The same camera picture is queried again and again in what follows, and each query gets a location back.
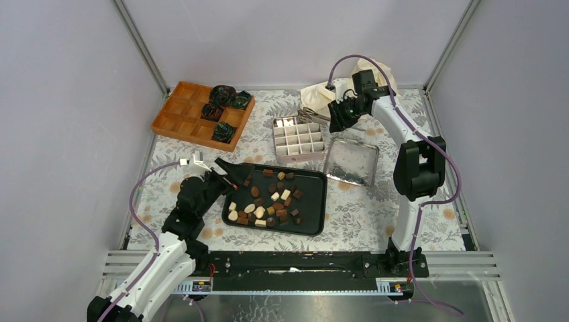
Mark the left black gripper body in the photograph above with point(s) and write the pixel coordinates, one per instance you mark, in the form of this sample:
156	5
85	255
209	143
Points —
216	186

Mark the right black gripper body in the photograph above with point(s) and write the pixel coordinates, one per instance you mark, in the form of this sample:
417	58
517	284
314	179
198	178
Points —
345	113

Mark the metal serving tongs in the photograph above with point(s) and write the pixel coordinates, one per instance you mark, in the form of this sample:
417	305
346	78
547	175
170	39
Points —
308	115

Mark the pink grid box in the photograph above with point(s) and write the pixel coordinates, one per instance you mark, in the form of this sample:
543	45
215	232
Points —
296	140

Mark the black plastic tray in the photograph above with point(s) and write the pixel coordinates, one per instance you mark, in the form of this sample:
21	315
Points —
301	214

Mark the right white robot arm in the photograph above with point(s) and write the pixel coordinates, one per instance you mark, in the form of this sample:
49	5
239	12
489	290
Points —
420	167

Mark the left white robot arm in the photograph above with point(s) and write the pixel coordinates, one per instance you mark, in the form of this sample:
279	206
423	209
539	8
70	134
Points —
177	253

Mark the white oval chocolate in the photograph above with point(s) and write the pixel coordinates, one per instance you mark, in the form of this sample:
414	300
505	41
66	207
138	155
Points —
250	208

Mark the white chocolate piece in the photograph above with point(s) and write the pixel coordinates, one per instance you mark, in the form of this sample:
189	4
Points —
285	194

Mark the cream cloth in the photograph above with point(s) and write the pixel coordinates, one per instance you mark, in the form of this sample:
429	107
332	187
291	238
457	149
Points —
317	97

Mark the dark paper cup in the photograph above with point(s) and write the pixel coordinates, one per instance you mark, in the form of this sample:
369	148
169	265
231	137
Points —
212	112
240	100
223	132
221	95

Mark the floral table mat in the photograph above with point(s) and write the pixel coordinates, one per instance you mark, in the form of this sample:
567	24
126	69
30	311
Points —
357	218

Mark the silver metal tray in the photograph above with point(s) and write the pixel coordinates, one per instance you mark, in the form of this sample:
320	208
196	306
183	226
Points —
351	162

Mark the orange compartment box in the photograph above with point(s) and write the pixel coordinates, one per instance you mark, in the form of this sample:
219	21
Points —
181	117

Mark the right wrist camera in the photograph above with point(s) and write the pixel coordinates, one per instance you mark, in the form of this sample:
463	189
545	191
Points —
342	90

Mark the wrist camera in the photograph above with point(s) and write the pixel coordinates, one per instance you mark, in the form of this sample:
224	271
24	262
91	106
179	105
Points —
195	164
342	90

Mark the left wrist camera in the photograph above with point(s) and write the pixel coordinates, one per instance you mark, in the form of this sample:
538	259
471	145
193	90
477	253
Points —
195	164

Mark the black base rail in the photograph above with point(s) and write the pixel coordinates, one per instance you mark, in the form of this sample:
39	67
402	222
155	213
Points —
307	271

